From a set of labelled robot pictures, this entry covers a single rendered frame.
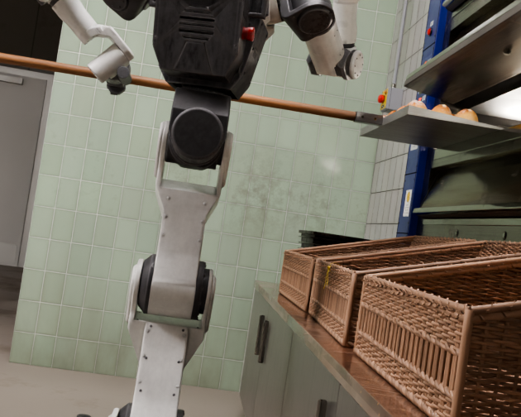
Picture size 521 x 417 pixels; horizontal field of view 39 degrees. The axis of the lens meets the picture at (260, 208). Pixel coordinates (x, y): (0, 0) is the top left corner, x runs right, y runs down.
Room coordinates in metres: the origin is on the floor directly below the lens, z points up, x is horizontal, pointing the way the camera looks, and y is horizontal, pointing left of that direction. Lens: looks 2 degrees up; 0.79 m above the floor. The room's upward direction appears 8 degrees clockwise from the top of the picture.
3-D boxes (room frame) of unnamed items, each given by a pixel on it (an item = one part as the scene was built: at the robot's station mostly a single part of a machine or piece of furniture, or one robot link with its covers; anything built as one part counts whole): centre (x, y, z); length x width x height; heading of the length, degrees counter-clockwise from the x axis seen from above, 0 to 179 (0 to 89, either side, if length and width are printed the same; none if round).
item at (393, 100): (3.29, -0.52, 1.46); 0.10 x 0.07 x 0.10; 5
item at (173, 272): (1.76, 0.18, 0.78); 0.18 x 0.15 x 0.47; 96
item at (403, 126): (2.37, -0.53, 1.19); 0.55 x 0.36 x 0.03; 6
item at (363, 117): (2.34, -0.30, 1.20); 0.09 x 0.04 x 0.03; 96
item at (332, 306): (1.76, -0.42, 0.72); 0.56 x 0.49 x 0.28; 3
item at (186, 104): (1.69, 0.17, 1.00); 0.28 x 0.13 x 0.18; 6
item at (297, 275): (2.35, -0.37, 0.72); 0.56 x 0.49 x 0.28; 6
